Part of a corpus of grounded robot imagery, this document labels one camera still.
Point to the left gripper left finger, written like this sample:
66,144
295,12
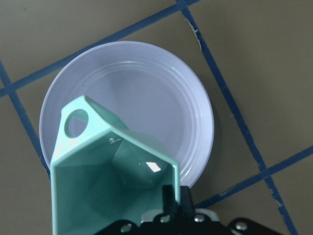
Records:
168,200

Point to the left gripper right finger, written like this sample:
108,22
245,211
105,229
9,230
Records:
186,201

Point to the mint green faceted cup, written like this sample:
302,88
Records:
102,171

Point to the lavender round plate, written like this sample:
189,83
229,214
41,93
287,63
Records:
150,89

